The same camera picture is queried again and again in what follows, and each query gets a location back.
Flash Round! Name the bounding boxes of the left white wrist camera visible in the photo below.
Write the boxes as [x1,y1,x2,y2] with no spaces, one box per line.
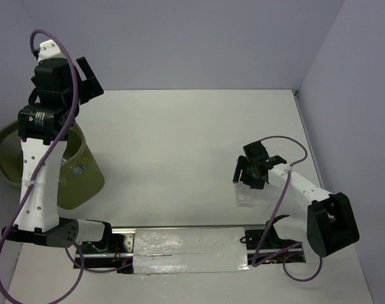
[32,39,65,62]

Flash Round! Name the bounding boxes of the olive green mesh bin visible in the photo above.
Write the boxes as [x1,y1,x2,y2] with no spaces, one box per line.
[0,121,104,210]

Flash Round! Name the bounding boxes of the black mounting rail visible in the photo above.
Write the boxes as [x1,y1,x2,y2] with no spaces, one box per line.
[72,224,307,275]

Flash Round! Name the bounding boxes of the clear bottle white cap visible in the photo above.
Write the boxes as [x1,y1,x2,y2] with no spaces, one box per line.
[234,183,258,208]

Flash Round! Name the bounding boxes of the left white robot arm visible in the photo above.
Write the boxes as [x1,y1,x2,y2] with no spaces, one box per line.
[2,57,114,253]

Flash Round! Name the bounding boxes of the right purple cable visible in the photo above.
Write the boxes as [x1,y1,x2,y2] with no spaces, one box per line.
[251,136,324,282]

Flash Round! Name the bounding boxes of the silver taped panel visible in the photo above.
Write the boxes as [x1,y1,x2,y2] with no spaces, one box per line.
[132,227,249,274]

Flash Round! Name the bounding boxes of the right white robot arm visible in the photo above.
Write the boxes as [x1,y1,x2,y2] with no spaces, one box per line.
[232,141,360,258]

